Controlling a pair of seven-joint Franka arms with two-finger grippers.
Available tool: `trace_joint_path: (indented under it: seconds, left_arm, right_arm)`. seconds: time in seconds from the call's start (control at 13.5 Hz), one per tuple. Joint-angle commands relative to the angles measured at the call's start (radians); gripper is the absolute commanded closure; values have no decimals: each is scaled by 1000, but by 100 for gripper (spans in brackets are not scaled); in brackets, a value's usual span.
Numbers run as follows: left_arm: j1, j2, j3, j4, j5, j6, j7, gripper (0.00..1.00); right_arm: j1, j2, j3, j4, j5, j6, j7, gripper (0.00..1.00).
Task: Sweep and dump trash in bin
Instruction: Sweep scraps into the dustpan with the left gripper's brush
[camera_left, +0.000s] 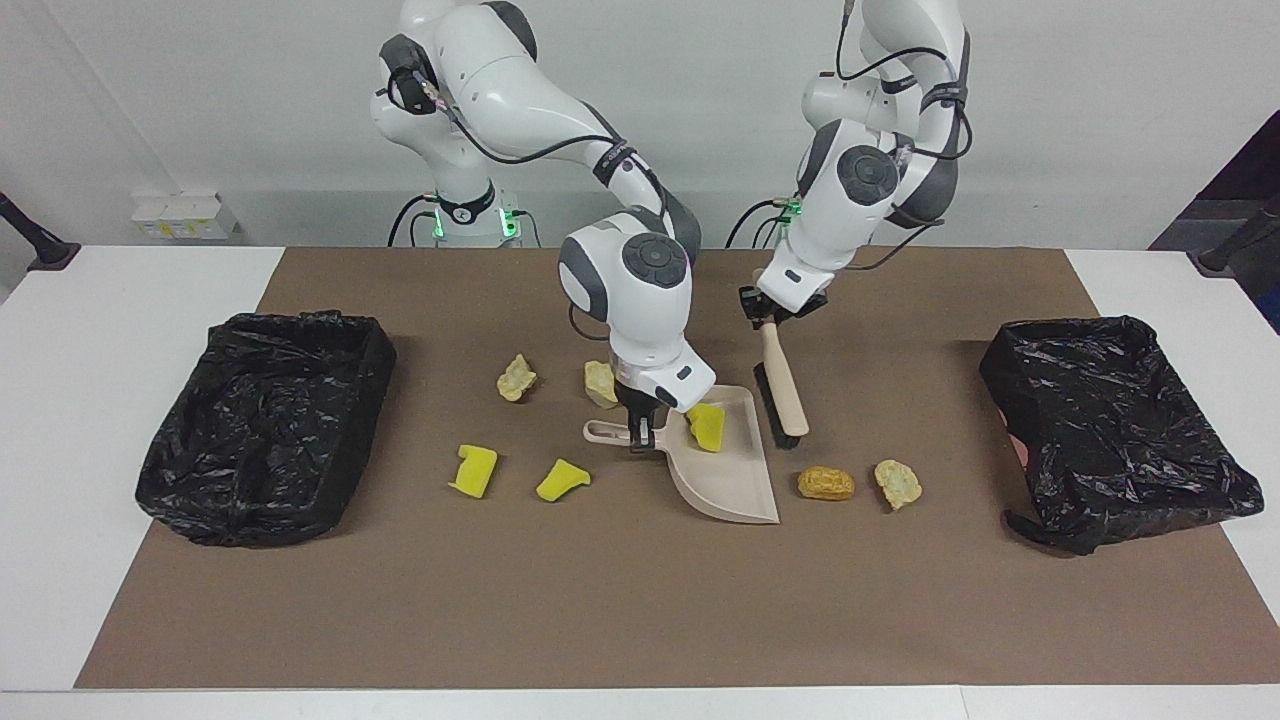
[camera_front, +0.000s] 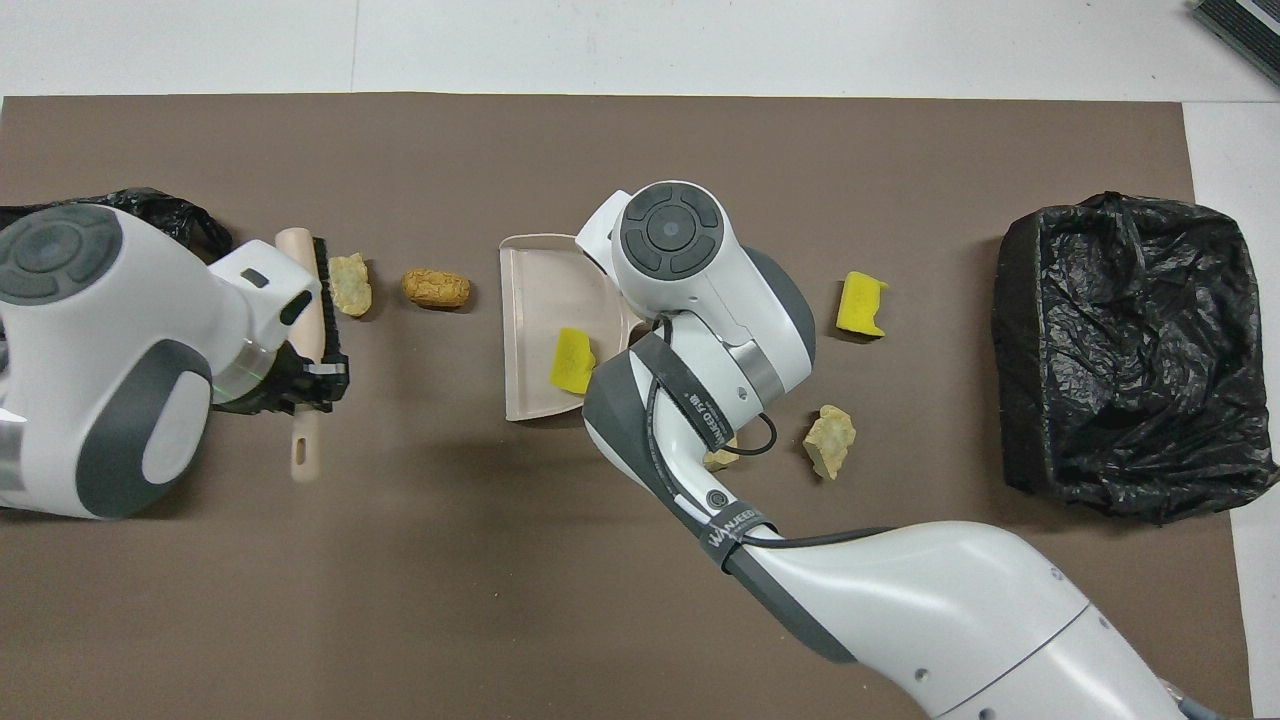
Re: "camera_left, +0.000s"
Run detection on pale bread chunk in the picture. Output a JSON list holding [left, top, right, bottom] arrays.
[[875, 458, 923, 511]]

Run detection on black stand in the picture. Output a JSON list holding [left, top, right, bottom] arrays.
[[0, 190, 81, 271], [1188, 195, 1280, 276]]

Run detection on beige hand brush black bristles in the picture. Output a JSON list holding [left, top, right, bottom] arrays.
[[750, 268, 811, 451]]

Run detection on black power cable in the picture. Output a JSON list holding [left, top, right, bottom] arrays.
[[387, 195, 441, 249], [725, 198, 801, 249]]

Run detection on pale bread piece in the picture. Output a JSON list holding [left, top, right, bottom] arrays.
[[496, 353, 539, 403]]

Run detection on brown table mat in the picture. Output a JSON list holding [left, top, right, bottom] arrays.
[[75, 247, 1280, 691]]

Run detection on yellow sponge piece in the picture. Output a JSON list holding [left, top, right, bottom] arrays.
[[536, 458, 592, 503], [685, 403, 728, 453], [448, 444, 499, 499]]

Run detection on beige plastic dustpan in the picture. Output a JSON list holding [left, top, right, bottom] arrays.
[[583, 385, 782, 526]]

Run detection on bin lined with black bag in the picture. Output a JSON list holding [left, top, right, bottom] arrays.
[[135, 310, 398, 548], [978, 315, 1266, 557]]

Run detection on brown bread roll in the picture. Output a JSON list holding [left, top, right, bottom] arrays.
[[797, 466, 857, 502]]

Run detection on dark furniture panel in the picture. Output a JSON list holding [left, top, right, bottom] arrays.
[[1150, 110, 1280, 331]]

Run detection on white wall socket strip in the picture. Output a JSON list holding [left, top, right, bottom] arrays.
[[132, 193, 239, 241]]

